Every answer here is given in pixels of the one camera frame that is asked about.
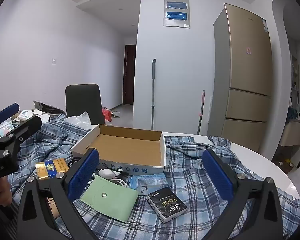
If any blue tissue packet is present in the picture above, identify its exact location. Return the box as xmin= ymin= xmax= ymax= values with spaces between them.
xmin=129 ymin=173 xmax=168 ymax=196

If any dark grey chair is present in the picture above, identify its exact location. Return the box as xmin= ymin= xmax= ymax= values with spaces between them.
xmin=65 ymin=84 xmax=105 ymax=125

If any person's left hand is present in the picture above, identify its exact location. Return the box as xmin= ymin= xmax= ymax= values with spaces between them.
xmin=0 ymin=176 xmax=12 ymax=206

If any shallow cardboard box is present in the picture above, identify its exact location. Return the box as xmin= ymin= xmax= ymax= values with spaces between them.
xmin=71 ymin=125 xmax=166 ymax=176

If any wall electrical panel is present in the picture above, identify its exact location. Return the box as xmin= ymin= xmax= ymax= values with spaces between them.
xmin=163 ymin=0 xmax=191 ymax=29

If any green snap pouch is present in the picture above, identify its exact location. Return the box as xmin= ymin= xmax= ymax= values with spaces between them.
xmin=80 ymin=176 xmax=139 ymax=223

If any clear plastic bag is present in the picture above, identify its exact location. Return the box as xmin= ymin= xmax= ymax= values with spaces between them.
xmin=64 ymin=111 xmax=93 ymax=130

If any dark brown door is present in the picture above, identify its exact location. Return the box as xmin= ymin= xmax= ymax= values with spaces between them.
xmin=123 ymin=44 xmax=136 ymax=105

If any grey green mop handle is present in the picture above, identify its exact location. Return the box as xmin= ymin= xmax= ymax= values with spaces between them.
xmin=151 ymin=59 xmax=157 ymax=131

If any red broom handle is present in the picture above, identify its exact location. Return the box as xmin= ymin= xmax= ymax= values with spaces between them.
xmin=197 ymin=90 xmax=205 ymax=135

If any gold blue cigarette carton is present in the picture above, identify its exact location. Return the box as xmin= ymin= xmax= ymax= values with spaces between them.
xmin=35 ymin=158 xmax=69 ymax=180

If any dark folder on table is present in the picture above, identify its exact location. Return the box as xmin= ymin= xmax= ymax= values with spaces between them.
xmin=33 ymin=100 xmax=66 ymax=115

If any red plastic bag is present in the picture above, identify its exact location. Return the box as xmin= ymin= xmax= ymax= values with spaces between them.
xmin=102 ymin=107 xmax=112 ymax=122

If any gold refrigerator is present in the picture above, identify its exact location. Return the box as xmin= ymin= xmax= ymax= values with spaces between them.
xmin=207 ymin=3 xmax=273 ymax=152

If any white charger with cable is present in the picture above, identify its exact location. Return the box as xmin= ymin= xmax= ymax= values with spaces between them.
xmin=98 ymin=168 xmax=128 ymax=187

